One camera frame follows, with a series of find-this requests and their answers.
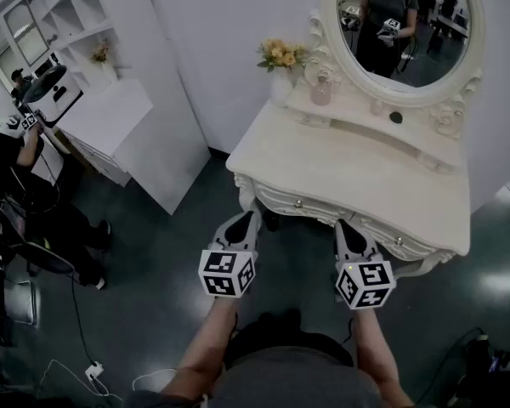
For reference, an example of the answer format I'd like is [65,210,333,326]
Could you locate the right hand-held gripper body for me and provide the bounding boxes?
[334,250,397,311]

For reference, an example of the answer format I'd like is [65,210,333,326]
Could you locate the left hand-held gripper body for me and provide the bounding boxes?
[198,238,260,300]

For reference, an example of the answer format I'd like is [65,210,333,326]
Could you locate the person's left forearm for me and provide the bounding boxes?
[161,297,240,400]

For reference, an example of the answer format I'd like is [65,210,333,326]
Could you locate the person's right forearm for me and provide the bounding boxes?
[351,306,414,408]

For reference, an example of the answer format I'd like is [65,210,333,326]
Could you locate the white dressing table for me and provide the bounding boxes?
[224,74,472,280]

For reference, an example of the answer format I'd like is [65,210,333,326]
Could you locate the person's black trousers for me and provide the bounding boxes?
[226,309,355,370]

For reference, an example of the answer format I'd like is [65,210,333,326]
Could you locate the person's gray shirt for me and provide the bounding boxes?
[126,345,384,408]

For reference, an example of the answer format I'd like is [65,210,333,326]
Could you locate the white flower vase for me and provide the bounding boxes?
[269,67,299,110]

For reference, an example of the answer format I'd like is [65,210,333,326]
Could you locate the black bag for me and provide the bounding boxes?
[447,333,510,408]

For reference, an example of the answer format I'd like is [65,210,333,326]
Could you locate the white cabinet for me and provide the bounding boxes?
[53,77,212,217]

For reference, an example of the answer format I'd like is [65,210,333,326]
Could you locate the white power strip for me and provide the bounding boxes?
[84,360,105,381]

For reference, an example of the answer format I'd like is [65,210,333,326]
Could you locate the yellow flower bouquet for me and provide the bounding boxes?
[256,37,311,74]

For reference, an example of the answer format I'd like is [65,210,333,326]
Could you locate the black office chair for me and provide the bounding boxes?
[0,193,76,278]

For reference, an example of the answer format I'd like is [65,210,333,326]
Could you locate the oval white framed mirror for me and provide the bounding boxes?
[308,0,488,140]

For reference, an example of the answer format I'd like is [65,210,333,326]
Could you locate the white appliance with dark lid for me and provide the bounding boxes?
[21,64,85,128]

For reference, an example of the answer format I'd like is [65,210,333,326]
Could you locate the small yellow flower bunch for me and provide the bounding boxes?
[88,39,113,65]

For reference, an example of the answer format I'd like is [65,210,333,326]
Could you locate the white shelf unit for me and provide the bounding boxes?
[0,0,122,87]

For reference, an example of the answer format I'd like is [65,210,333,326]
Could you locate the black floor cable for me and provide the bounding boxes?
[415,326,486,404]
[69,271,95,366]

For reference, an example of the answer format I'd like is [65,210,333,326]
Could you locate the white floor cable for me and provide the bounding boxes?
[37,358,125,402]
[131,367,179,394]

